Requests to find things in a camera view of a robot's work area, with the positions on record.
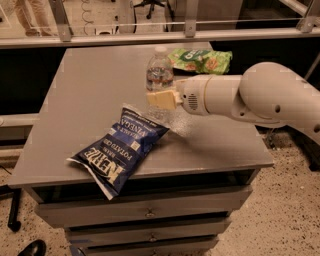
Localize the blue kettle chip bag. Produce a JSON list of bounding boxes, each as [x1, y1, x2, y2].
[[68, 105, 169, 200]]

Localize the top grey drawer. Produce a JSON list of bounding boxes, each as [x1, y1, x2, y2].
[[35, 185, 252, 228]]

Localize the bottom grey drawer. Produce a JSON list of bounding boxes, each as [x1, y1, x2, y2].
[[84, 236, 217, 256]]

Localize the middle grey drawer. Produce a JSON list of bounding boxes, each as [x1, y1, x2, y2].
[[67, 218, 231, 247]]

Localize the person legs tan trousers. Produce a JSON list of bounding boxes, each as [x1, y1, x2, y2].
[[13, 0, 54, 37]]

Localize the grey drawer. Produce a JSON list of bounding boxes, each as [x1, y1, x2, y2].
[[35, 185, 252, 228], [67, 218, 231, 247], [84, 236, 217, 256]]

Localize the clear plastic water bottle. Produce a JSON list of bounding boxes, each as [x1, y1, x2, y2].
[[146, 46, 174, 125]]

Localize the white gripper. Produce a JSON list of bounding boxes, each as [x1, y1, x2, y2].
[[146, 75, 209, 116]]

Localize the black chair leg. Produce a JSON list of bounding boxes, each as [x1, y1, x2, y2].
[[0, 185, 21, 232]]

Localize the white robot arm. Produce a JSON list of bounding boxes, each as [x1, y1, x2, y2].
[[146, 62, 320, 144]]

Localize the grey metal railing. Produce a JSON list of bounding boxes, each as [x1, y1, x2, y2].
[[0, 0, 320, 49]]

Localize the green chip bag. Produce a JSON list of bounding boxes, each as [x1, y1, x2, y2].
[[168, 48, 233, 75]]

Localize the black office chair base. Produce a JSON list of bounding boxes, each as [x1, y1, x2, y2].
[[133, 0, 171, 20]]

